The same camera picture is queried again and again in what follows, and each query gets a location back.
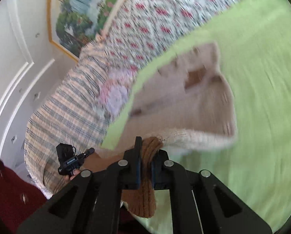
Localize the beige sweater with brown cuffs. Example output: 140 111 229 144
115 42 237 218

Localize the person's left hand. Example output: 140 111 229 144
64 169 81 182

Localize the plaid checked blanket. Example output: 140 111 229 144
24 41 110 198

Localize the dark red sleeve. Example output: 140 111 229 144
0 160 46 233

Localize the purple pink floral pillow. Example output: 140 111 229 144
98 66 138 121

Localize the framed landscape painting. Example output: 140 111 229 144
46 0 125 60

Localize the green bed sheet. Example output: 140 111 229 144
101 0 291 234

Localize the floral white red quilt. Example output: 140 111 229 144
102 0 241 72

